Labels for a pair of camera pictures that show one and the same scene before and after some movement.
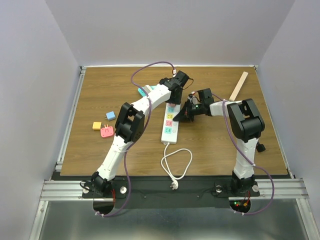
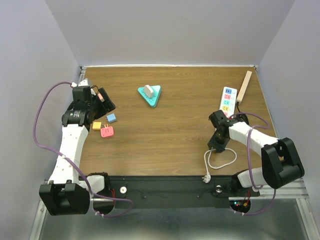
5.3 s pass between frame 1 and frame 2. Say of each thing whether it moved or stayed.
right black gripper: moved
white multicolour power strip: moved
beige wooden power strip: moved
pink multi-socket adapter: stayed
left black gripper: moved
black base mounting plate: stayed
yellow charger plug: stayed
